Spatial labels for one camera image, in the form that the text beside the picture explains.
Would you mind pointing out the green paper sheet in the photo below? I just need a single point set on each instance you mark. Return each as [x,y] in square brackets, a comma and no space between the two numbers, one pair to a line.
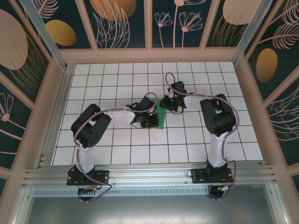
[161,116]

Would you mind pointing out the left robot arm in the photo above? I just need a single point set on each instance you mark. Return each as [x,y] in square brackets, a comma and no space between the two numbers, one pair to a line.
[85,154]

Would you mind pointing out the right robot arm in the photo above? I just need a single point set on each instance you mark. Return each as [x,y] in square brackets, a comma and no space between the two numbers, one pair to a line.
[217,149]

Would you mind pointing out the galvanised metal sheet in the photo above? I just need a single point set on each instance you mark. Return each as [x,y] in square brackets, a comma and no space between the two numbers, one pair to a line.
[149,210]

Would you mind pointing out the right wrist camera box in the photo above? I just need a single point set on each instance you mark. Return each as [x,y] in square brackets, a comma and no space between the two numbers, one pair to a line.
[171,93]

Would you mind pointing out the long aluminium mounting rail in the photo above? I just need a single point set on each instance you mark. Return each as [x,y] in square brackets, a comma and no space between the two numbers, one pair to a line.
[149,175]

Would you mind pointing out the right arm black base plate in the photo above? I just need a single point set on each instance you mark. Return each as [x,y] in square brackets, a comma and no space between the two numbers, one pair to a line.
[198,176]

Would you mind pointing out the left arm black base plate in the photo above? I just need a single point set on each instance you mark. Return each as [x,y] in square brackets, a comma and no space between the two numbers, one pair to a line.
[102,176]

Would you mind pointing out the short aluminium side rail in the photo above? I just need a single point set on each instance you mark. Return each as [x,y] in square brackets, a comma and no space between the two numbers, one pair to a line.
[59,112]

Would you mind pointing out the aluminium frame post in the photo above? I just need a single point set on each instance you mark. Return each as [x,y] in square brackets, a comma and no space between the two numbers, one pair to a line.
[42,30]
[247,30]

